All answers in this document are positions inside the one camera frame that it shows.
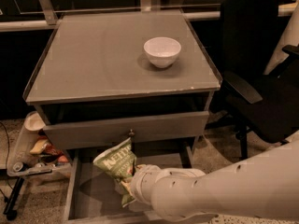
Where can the round metal drawer knob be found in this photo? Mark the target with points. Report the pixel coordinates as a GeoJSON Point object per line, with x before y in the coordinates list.
{"type": "Point", "coordinates": [131, 133]}

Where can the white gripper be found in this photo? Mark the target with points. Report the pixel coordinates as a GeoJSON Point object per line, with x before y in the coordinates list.
{"type": "Point", "coordinates": [139, 183]}

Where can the yellow snack bag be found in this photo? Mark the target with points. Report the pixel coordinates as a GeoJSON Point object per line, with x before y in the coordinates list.
{"type": "Point", "coordinates": [39, 146]}

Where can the black stand leg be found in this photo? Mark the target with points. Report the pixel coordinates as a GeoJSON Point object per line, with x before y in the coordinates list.
{"type": "Point", "coordinates": [9, 210]}

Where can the red snack bag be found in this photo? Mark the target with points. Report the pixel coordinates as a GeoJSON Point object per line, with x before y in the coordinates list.
{"type": "Point", "coordinates": [51, 150]}

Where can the white bowl in bin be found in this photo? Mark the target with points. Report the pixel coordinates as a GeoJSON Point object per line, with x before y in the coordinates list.
{"type": "Point", "coordinates": [34, 122]}

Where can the metal railing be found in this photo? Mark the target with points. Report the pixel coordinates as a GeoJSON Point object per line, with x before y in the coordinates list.
{"type": "Point", "coordinates": [51, 11]}

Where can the clear plastic snack bin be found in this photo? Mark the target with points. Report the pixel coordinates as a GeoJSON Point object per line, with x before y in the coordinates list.
{"type": "Point", "coordinates": [39, 168]}

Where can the grey drawer cabinet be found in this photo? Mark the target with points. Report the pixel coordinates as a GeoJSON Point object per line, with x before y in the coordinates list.
{"type": "Point", "coordinates": [95, 68]}

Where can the green jalapeno chip bag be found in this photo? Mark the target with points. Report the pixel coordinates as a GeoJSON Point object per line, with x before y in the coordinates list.
{"type": "Point", "coordinates": [119, 163]}

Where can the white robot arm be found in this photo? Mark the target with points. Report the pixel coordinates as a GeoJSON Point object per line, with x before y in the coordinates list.
{"type": "Point", "coordinates": [266, 186]}

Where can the black office chair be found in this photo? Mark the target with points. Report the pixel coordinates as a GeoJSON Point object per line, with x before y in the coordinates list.
{"type": "Point", "coordinates": [265, 104]}

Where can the open grey middle drawer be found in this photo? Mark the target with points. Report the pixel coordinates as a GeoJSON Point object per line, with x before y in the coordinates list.
{"type": "Point", "coordinates": [93, 198]}

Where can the closed grey top drawer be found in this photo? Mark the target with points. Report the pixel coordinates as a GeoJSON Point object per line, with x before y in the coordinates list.
{"type": "Point", "coordinates": [107, 131]}

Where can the white ceramic bowl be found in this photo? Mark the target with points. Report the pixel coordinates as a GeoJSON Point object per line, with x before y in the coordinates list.
{"type": "Point", "coordinates": [162, 51]}

